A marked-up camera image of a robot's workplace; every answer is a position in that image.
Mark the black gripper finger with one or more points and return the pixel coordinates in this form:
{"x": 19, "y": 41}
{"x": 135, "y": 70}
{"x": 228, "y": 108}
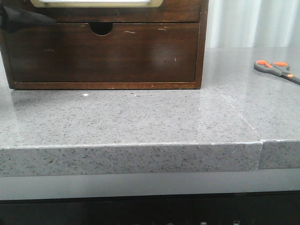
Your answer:
{"x": 13, "y": 19}

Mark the wooden drawer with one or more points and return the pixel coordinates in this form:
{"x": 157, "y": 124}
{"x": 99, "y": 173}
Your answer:
{"x": 168, "y": 11}
{"x": 131, "y": 52}

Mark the grey orange scissors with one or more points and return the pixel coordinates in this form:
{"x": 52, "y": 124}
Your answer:
{"x": 280, "y": 69}

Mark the dark wooden drawer cabinet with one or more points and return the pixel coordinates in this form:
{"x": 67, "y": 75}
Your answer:
{"x": 102, "y": 29}

